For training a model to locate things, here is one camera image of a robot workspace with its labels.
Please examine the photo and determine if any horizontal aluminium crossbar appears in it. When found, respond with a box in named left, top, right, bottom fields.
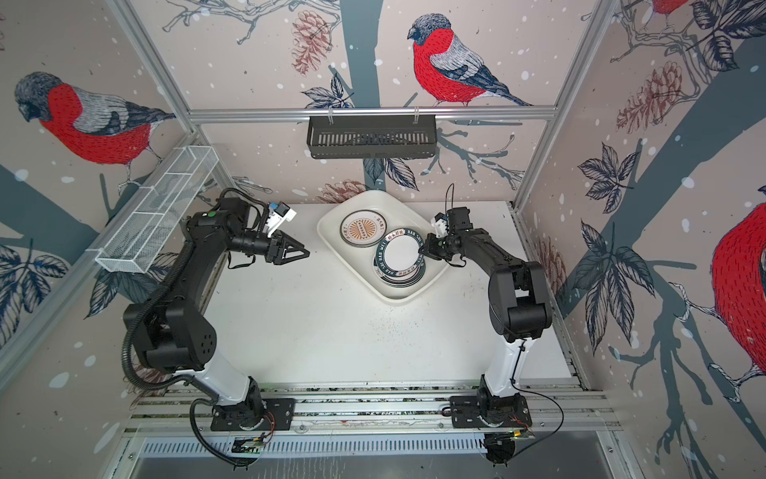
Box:
left=188, top=106, right=559, bottom=125

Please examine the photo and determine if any white plastic bin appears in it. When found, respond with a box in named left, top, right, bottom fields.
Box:
left=317, top=191, right=447, bottom=305

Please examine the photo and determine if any black hanging wire basket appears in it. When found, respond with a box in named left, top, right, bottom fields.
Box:
left=306, top=115, right=438, bottom=160

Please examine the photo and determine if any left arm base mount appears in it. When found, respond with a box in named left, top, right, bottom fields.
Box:
left=211, top=398, right=295, bottom=432

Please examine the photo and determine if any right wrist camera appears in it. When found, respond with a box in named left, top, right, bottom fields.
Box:
left=431, top=213, right=455, bottom=239

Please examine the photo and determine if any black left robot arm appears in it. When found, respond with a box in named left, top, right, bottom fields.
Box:
left=121, top=189, right=310, bottom=421

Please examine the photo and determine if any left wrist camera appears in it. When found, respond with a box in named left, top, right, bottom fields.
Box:
left=265, top=202, right=296, bottom=238

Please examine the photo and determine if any green rim plate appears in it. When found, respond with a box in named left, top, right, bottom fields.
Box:
left=373, top=228, right=425, bottom=279
left=374, top=265, right=426, bottom=287

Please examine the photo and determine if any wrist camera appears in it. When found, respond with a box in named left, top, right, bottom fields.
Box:
left=265, top=202, right=296, bottom=238
left=431, top=213, right=455, bottom=239

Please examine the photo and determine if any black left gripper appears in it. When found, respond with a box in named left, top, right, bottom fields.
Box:
left=229, top=228, right=310, bottom=267

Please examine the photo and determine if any aluminium rail base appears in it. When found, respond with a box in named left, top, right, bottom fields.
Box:
left=123, top=386, right=622, bottom=438

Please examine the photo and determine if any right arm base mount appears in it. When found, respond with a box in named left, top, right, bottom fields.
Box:
left=449, top=393, right=533, bottom=429

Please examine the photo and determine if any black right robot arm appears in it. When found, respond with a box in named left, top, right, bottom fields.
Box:
left=420, top=218, right=553, bottom=411

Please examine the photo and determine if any white mesh wall shelf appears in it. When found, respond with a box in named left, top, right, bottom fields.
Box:
left=95, top=146, right=219, bottom=273

